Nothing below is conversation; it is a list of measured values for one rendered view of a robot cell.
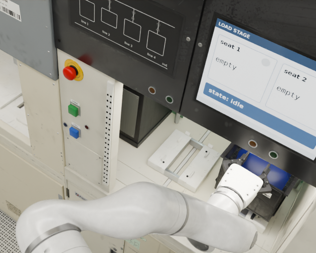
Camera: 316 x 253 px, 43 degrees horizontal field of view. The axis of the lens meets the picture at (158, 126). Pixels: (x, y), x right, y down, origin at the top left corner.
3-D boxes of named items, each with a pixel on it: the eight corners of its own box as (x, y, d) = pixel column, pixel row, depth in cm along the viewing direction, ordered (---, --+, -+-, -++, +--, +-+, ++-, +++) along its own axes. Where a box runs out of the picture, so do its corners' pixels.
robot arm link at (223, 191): (206, 204, 110) (211, 197, 111) (233, 223, 107) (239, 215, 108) (212, 186, 103) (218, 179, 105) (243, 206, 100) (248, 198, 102)
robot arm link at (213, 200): (242, 202, 100) (209, 188, 105) (215, 240, 92) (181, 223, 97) (241, 224, 105) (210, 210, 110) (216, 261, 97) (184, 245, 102)
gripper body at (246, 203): (208, 197, 111) (228, 172, 117) (241, 219, 107) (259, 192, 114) (214, 181, 105) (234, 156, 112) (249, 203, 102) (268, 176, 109)
